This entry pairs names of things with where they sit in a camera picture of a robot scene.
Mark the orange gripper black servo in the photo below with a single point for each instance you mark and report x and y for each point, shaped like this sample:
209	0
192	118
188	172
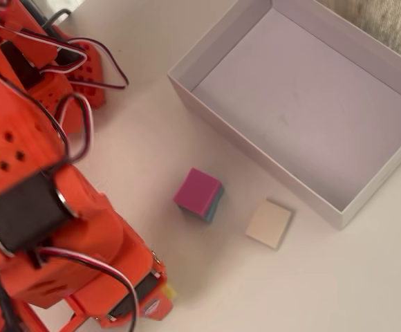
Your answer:
144	290

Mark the yellow cuboid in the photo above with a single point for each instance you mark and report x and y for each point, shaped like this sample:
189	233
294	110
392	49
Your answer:
170	292

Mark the orange robot base with holes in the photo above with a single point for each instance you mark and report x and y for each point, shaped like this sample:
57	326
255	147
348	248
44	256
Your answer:
90	69

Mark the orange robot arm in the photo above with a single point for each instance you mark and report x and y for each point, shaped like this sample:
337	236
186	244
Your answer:
14	138

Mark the blue cuboid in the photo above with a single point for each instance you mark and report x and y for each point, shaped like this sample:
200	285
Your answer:
213	211

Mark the pink cuboid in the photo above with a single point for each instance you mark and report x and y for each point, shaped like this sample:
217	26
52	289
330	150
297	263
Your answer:
197	190

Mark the beige cuboid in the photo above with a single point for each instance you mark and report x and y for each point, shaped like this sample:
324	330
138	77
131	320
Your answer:
268	224

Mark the white cardboard box bin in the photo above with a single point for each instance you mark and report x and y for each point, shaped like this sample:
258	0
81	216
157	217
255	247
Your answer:
290	86

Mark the grey woven fabric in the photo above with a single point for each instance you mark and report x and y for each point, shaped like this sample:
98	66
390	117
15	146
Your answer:
394	20

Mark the wrist camera on orange mount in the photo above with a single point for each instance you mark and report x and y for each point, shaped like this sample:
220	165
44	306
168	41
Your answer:
31	316

